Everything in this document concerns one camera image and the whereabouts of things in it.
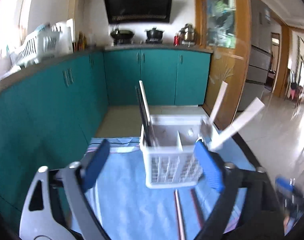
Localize white electric kettle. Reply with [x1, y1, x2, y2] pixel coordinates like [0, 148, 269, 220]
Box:
[53, 18, 75, 55]

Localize blue striped tablecloth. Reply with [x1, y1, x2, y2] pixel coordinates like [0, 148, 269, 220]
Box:
[85, 137, 255, 239]

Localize white chopstick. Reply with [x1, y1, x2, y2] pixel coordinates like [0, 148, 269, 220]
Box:
[138, 80, 158, 147]
[209, 81, 228, 124]
[208, 98, 265, 151]

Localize black clay pot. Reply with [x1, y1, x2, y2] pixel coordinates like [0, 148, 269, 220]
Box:
[145, 27, 164, 40]

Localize sauce bottles on counter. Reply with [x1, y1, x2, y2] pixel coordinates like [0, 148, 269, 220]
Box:
[77, 31, 87, 51]

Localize white plastic utensil basket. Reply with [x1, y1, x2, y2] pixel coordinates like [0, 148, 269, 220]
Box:
[140, 114, 209, 189]

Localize red thermos bottle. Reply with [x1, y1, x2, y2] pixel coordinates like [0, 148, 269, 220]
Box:
[173, 33, 180, 46]

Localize wooden glass sliding door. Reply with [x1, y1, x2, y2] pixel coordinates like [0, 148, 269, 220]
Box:
[195, 0, 253, 131]

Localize dark red chopstick right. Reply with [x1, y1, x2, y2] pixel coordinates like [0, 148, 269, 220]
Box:
[190, 189, 205, 229]

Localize black range hood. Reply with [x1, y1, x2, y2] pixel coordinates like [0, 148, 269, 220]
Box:
[104, 0, 172, 24]

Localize teal lower kitchen cabinets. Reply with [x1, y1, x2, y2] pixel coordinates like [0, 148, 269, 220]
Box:
[0, 48, 211, 228]

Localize black wok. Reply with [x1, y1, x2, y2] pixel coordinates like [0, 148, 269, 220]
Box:
[110, 27, 135, 44]

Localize grey refrigerator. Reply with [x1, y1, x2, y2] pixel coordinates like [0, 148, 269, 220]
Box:
[237, 0, 272, 111]

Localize steel kettle pot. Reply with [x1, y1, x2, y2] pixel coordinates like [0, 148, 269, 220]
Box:
[179, 23, 196, 42]

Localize white dish drying rack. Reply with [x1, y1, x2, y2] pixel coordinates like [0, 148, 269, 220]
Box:
[10, 25, 60, 66]

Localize gas stove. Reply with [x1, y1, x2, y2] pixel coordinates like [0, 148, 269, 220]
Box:
[113, 38, 163, 46]

